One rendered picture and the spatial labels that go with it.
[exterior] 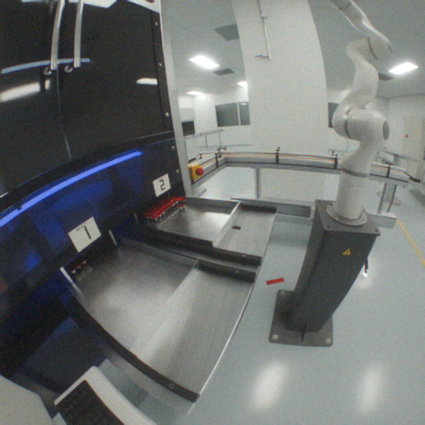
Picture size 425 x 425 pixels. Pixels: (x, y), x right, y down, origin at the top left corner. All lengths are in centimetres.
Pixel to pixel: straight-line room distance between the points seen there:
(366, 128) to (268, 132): 147
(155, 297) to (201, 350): 17
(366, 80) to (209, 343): 88
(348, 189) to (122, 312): 79
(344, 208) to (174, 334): 68
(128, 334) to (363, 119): 85
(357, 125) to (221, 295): 64
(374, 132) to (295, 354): 122
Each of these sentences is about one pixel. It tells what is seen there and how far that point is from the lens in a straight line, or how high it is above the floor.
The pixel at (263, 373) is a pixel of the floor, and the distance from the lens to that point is 123.
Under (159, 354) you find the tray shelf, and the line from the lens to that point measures 37.
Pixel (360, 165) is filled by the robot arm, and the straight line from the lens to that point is 69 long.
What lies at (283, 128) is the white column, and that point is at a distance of 197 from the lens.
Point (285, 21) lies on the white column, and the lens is 230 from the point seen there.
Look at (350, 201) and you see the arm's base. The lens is 72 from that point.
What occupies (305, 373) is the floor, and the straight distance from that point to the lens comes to 129.
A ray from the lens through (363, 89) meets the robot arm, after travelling 76.
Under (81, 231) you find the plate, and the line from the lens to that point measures 50.
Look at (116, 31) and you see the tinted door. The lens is 72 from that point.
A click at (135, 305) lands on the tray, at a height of 88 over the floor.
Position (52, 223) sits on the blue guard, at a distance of 47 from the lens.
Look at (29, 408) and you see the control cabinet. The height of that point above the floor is 88.
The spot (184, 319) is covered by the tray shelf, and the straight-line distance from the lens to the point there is 38.
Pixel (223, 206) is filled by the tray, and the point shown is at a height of 88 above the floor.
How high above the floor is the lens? 121
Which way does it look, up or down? 28 degrees down
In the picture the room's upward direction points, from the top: 8 degrees counter-clockwise
